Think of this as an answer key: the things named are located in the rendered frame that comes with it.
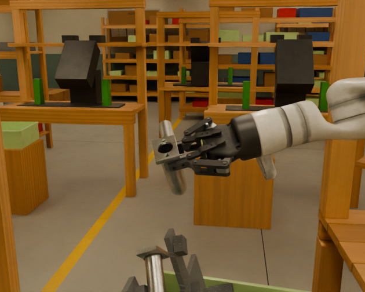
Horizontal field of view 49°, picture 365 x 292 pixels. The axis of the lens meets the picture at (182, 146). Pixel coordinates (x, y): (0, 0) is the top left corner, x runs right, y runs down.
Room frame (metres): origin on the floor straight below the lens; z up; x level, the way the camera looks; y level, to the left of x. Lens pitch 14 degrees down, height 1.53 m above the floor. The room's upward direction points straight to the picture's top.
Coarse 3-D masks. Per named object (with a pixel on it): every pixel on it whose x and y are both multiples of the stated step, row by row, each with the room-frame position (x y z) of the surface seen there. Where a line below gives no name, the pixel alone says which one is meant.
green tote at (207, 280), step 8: (168, 272) 0.91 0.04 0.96; (168, 280) 0.91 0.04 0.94; (176, 280) 0.90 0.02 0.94; (208, 280) 0.88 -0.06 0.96; (216, 280) 0.88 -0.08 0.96; (224, 280) 0.88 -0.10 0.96; (232, 280) 0.88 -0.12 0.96; (168, 288) 0.91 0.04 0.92; (176, 288) 0.90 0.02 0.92; (240, 288) 0.86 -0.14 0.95; (248, 288) 0.86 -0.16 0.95; (256, 288) 0.85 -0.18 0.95; (264, 288) 0.85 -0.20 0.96; (272, 288) 0.85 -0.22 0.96; (280, 288) 0.85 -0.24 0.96
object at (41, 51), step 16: (0, 0) 5.54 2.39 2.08; (16, 0) 5.51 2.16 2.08; (0, 48) 5.51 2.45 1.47; (32, 48) 5.79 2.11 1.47; (0, 80) 5.88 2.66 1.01; (32, 80) 5.48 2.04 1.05; (0, 96) 5.48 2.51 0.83; (16, 96) 5.45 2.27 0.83; (32, 96) 5.44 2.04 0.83; (48, 96) 5.90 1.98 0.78; (48, 128) 5.85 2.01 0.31; (48, 144) 5.85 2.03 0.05
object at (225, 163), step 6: (192, 162) 0.61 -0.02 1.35; (198, 162) 0.61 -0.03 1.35; (204, 162) 0.60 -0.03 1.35; (210, 162) 0.60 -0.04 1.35; (216, 162) 0.60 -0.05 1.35; (222, 162) 0.60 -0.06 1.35; (204, 168) 0.62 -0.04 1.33; (210, 168) 0.60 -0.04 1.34; (216, 168) 0.60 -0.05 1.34; (222, 168) 0.59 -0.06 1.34; (198, 174) 0.61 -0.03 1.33; (204, 174) 0.61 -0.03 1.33; (210, 174) 0.61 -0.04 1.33; (216, 174) 0.60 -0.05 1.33; (222, 174) 0.60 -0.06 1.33; (228, 174) 0.60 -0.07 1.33
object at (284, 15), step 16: (272, 16) 8.00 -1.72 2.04; (288, 16) 7.94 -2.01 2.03; (304, 16) 7.89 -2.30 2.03; (320, 16) 7.87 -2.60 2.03; (336, 16) 7.79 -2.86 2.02; (192, 32) 8.22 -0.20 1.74; (208, 32) 8.17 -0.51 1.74; (224, 32) 8.10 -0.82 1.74; (272, 32) 7.96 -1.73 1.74; (288, 32) 7.94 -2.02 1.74; (320, 32) 7.87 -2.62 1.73; (224, 64) 8.06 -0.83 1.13; (240, 64) 8.02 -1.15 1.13; (272, 64) 7.94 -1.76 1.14; (320, 64) 7.88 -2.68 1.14; (240, 80) 8.07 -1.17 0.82; (272, 80) 8.00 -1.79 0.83; (320, 80) 8.25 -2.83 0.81
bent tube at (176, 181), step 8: (160, 128) 0.88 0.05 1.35; (168, 128) 0.87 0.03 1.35; (168, 136) 0.66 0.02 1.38; (152, 144) 0.65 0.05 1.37; (160, 144) 0.65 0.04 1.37; (168, 144) 0.65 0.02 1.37; (176, 144) 0.64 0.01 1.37; (160, 152) 0.65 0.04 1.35; (168, 152) 0.62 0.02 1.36; (176, 152) 0.62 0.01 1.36; (160, 160) 0.61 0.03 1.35; (168, 160) 0.61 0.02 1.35; (168, 176) 0.65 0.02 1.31; (176, 176) 0.65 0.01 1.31; (168, 184) 0.67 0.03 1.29; (176, 184) 0.66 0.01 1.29; (184, 184) 0.68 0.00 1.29; (176, 192) 0.68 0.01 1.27; (184, 192) 0.70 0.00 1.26
